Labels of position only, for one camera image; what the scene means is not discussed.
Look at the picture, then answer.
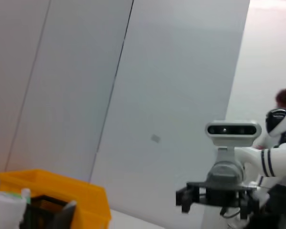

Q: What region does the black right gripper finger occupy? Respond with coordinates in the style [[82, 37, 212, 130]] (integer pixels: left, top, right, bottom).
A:
[[175, 186, 194, 214], [238, 190, 261, 220]]

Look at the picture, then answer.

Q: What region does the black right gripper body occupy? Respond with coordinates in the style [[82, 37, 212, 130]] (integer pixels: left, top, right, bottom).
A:
[[185, 181, 258, 208]]

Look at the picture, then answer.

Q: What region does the clear green label water bottle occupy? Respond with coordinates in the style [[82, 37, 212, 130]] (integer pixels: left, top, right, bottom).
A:
[[0, 190, 27, 229]]

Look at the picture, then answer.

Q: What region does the black mesh pen holder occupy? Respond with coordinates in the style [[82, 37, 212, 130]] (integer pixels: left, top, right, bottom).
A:
[[20, 194, 75, 229]]

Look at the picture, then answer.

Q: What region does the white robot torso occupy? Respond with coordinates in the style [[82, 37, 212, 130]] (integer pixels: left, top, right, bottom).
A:
[[252, 132, 286, 203]]

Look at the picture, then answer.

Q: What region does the white black robot head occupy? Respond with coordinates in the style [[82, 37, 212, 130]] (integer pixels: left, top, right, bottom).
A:
[[266, 108, 286, 138]]

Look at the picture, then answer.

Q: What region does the yellow plastic bin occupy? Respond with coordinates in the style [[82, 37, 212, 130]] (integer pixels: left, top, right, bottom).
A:
[[0, 168, 112, 229]]

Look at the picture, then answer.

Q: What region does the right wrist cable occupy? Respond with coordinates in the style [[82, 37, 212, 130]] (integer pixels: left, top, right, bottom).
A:
[[219, 205, 242, 219]]

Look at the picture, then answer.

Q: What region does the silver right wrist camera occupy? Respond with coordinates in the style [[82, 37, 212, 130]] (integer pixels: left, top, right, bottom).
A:
[[204, 120, 262, 146]]

